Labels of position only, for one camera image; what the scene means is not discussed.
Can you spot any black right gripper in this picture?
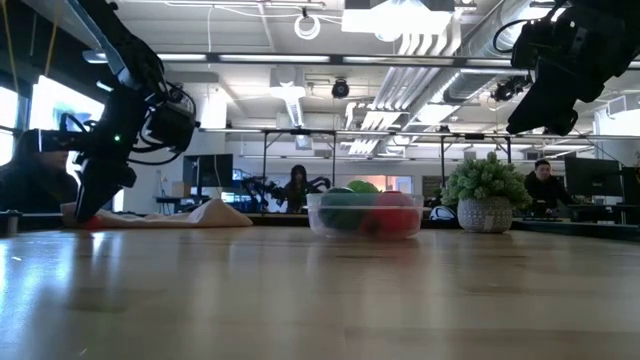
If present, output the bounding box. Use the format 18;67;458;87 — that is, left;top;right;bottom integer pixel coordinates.
507;4;631;135

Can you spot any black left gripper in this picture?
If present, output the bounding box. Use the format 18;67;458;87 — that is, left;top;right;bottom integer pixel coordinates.
22;87;151;224

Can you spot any large red toy apple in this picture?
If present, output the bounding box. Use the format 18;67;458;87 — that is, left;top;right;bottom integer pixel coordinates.
372;190;420;236

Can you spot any light green toy ball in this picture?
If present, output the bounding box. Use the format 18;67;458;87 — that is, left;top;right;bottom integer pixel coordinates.
346;179;381;195

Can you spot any clear plastic tupperware container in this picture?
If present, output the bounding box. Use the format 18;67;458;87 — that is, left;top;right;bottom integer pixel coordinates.
306;192;425;240

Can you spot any striped green watermelon ball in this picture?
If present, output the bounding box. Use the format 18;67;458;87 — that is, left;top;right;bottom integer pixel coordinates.
318;187;364;232

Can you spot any person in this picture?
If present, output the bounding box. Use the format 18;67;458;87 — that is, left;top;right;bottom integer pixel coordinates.
0;130;81;214
523;158;576;206
282;164;317;214

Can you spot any black computer monitor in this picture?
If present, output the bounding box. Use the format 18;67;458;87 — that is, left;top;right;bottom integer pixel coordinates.
182;153;235;190
564;156;624;197
621;164;640;206

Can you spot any large bright window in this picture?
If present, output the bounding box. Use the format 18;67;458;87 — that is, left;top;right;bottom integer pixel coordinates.
0;74;119;211

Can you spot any pale pink cloth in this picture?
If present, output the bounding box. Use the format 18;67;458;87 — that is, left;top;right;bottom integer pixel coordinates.
60;198;254;230

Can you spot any potted green succulent plant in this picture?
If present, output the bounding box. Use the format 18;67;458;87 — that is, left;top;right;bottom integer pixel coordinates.
442;150;534;234

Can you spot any white and black bag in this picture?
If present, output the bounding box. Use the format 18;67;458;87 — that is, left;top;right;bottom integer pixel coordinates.
428;204;458;222

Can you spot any long ceiling light strip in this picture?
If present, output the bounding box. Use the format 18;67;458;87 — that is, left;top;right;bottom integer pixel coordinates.
82;49;521;69

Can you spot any black ceiling camera cluster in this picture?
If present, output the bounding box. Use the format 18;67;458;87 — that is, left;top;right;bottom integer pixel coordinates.
491;74;532;104

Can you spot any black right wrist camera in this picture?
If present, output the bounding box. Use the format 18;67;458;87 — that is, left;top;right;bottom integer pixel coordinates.
510;18;556;70

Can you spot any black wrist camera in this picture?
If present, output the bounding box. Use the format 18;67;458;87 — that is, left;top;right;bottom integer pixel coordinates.
510;18;556;70
147;87;199;154

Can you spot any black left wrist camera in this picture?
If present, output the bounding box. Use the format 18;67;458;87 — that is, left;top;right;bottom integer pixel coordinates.
147;87;199;154

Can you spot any white ceiling ring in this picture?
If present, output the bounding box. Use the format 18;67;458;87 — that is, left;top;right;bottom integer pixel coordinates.
293;12;322;42

